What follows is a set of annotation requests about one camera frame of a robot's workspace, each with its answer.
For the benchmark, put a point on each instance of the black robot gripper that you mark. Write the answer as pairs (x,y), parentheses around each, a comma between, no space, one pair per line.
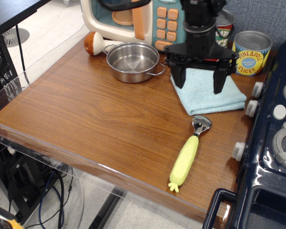
(200,50)

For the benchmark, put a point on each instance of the light blue towel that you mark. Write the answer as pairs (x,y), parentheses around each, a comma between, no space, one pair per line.
(197,95)

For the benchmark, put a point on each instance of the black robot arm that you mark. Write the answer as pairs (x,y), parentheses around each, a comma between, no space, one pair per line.
(201,13)

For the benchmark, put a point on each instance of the tomato sauce can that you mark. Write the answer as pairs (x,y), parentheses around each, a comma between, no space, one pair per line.
(224,28)

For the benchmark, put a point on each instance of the pineapple slices can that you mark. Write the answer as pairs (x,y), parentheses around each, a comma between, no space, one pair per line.
(253,48)

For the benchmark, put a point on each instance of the toy microwave cream and teal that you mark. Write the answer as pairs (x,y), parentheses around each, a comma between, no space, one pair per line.
(158,23)

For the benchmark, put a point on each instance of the small stainless steel pot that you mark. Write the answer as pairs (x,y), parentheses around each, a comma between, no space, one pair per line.
(134,62)

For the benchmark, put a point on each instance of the toy mushroom brown cap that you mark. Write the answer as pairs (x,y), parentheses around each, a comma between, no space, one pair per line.
(94,43)

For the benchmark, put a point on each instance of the dark blue toy stove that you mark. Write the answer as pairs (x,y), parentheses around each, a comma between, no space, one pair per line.
(260,199)

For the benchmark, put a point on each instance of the black table leg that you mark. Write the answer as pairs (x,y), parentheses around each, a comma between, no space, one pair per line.
(106,209)

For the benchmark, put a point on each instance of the spoon with yellow corn handle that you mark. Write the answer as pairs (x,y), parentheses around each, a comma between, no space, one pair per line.
(187,154)

